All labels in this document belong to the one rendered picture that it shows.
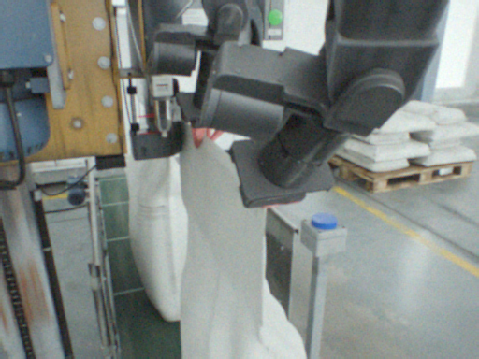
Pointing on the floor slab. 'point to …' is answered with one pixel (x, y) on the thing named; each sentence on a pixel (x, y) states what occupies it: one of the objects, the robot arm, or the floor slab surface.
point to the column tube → (26, 274)
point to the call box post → (316, 306)
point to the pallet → (375, 180)
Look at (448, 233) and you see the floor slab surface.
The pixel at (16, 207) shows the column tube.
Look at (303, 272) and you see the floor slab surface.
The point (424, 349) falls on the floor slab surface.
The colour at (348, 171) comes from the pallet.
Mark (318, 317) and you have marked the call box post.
